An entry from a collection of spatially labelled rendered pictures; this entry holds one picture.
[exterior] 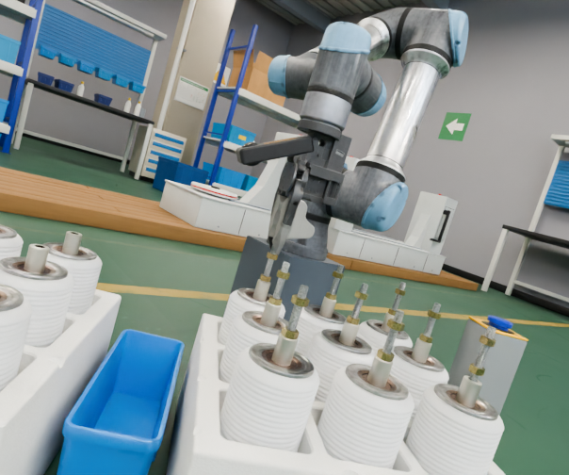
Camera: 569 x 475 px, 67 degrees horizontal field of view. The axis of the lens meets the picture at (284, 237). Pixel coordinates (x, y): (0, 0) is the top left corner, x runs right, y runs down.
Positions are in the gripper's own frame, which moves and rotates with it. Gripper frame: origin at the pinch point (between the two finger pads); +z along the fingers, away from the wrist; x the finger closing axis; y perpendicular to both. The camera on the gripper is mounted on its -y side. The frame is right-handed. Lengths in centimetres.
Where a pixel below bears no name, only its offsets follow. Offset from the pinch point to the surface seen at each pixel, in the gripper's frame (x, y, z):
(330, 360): -16.4, 7.6, 11.2
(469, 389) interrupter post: -27.2, 20.7, 7.5
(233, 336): -12.8, -5.3, 11.8
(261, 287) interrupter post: -1.0, 0.1, 7.4
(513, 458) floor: 3, 71, 35
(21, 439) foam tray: -24.2, -25.8, 21.3
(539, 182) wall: 355, 410, -106
